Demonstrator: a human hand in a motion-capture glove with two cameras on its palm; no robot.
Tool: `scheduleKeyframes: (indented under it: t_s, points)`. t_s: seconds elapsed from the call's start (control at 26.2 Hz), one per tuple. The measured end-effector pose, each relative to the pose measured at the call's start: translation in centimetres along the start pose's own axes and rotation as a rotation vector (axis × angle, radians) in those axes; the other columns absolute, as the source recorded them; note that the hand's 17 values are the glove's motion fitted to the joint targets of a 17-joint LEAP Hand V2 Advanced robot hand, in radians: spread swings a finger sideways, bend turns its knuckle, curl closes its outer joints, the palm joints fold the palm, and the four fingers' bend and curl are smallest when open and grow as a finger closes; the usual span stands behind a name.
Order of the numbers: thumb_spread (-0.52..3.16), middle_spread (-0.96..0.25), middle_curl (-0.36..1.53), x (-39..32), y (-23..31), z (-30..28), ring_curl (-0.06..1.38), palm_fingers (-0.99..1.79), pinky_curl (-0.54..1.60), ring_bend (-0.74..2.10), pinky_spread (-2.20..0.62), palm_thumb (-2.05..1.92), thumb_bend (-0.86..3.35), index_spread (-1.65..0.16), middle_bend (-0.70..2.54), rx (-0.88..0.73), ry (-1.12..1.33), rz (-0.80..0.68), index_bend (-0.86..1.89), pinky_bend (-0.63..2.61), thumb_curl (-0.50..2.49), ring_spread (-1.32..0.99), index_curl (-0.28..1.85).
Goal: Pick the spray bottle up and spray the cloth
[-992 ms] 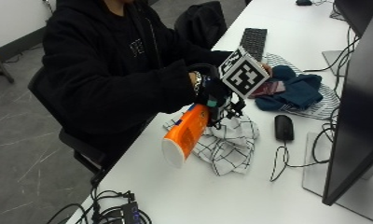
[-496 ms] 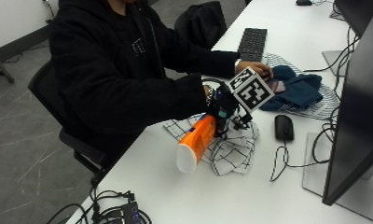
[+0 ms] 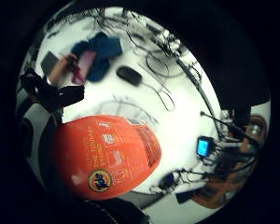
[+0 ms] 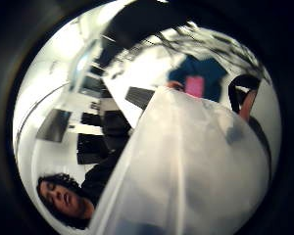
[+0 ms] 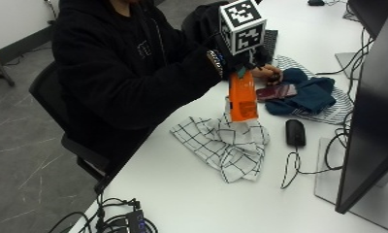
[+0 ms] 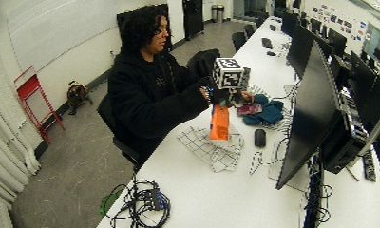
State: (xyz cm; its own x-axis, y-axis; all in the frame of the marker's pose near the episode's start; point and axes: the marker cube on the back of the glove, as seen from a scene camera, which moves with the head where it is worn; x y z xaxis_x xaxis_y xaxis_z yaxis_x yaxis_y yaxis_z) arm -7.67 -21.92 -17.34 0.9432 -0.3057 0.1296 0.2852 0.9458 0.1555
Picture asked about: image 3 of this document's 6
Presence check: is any orange detergent pod tub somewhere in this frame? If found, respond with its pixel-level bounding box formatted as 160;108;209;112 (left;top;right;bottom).
52;114;163;201

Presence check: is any pink cloth pouch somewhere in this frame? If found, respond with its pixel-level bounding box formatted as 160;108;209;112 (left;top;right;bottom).
71;50;98;86

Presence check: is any clear plastic container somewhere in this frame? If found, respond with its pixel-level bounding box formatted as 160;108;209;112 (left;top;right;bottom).
95;95;161;127

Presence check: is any brown wooden chair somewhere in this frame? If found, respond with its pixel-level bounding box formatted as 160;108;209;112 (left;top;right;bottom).
189;114;269;210

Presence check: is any small device with blue screen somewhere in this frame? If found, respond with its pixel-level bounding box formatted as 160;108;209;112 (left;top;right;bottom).
195;135;216;159

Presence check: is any black stand rod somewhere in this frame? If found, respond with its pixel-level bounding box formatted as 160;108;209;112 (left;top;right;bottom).
173;55;226;138

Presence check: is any blue cloth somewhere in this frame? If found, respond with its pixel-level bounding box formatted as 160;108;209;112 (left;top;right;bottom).
70;31;124;83

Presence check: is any grey flat card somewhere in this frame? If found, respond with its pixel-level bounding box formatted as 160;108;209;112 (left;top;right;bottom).
40;50;62;77

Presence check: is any tangle of black cables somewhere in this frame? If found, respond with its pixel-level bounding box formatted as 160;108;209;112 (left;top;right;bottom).
148;167;211;196

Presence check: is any thin black cable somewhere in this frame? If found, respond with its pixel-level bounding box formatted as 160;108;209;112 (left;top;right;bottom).
139;78;176;113

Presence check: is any looped black cable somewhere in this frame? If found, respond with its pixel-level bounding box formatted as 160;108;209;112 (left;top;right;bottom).
144;50;185;79

